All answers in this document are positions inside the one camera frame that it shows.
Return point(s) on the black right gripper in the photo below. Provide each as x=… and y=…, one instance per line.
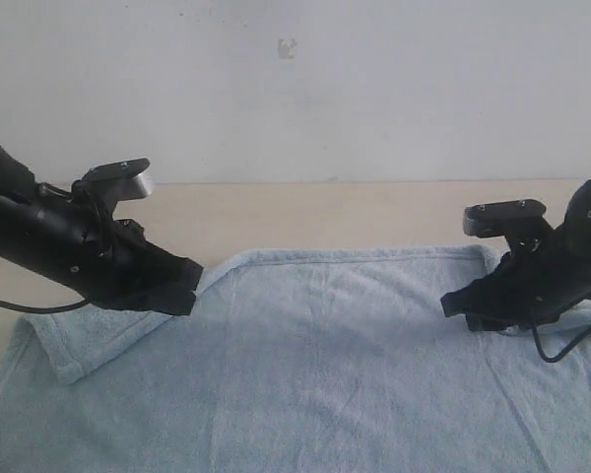
x=535, y=288

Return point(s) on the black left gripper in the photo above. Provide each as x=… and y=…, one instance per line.
x=119, y=269

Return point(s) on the light blue fluffy towel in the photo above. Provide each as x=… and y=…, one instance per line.
x=295, y=361

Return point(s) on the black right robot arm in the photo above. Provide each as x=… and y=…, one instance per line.
x=576, y=223

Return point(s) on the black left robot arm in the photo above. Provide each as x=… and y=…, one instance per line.
x=72, y=238

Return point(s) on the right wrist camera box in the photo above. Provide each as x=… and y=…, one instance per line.
x=501, y=219

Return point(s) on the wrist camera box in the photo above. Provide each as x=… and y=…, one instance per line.
x=501, y=219
x=121, y=181

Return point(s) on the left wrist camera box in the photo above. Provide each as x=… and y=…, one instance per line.
x=121, y=181

